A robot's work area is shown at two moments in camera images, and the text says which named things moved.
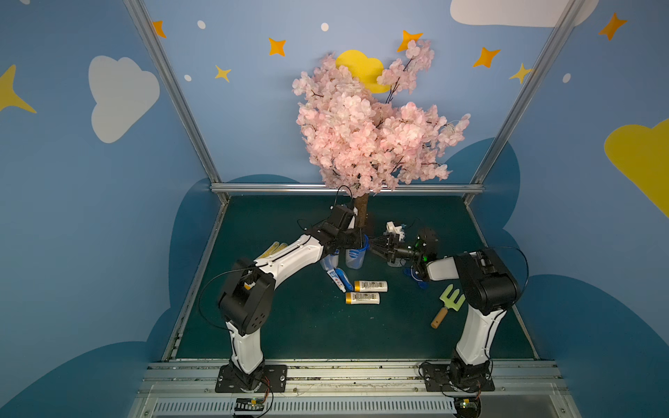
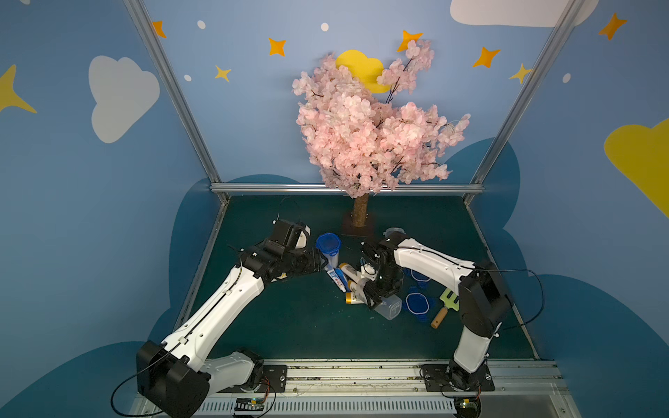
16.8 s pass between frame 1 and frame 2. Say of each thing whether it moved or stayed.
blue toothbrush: stayed
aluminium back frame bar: stayed
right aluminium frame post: stayed
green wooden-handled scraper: stayed
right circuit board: stayed
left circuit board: stayed
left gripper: moved
